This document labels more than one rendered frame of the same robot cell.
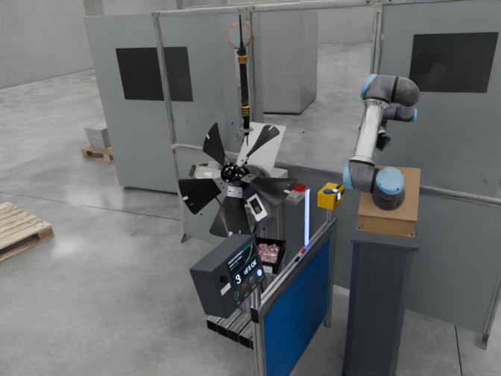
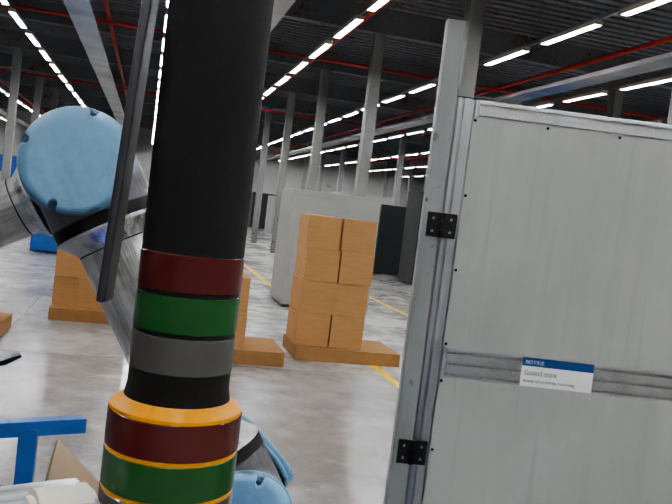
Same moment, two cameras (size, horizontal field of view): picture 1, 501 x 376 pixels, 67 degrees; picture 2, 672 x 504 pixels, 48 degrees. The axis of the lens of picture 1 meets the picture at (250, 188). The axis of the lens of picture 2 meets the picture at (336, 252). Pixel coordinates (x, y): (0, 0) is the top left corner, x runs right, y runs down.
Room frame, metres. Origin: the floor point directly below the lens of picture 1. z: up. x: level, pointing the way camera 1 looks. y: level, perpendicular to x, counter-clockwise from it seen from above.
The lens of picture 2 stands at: (2.04, 0.23, 1.65)
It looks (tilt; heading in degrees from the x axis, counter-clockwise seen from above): 3 degrees down; 233
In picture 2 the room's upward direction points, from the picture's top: 7 degrees clockwise
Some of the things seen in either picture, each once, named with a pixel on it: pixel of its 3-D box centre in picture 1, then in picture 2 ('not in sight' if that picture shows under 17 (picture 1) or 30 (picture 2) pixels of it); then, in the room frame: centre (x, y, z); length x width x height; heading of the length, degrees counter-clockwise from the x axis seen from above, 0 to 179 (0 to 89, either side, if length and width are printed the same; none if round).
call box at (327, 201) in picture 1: (330, 196); not in sight; (1.97, -0.46, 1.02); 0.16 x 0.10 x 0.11; 146
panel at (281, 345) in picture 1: (300, 315); not in sight; (1.64, -0.24, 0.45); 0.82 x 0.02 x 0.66; 146
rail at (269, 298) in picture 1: (300, 261); not in sight; (1.64, -0.24, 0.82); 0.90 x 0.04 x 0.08; 146
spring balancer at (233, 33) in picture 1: (239, 35); not in sight; (2.65, 0.01, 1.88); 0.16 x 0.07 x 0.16; 91
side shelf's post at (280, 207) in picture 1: (281, 242); not in sight; (2.45, -0.21, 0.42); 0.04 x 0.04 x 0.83; 56
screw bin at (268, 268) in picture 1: (266, 255); not in sight; (1.68, -0.06, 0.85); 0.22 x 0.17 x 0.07; 162
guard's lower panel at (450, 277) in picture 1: (305, 225); not in sight; (2.52, -0.41, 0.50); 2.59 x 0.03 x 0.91; 56
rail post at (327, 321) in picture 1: (329, 280); not in sight; (2.00, -0.48, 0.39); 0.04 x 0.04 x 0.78; 56
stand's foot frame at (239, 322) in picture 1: (256, 307); not in sight; (2.17, 0.00, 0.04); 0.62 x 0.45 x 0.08; 146
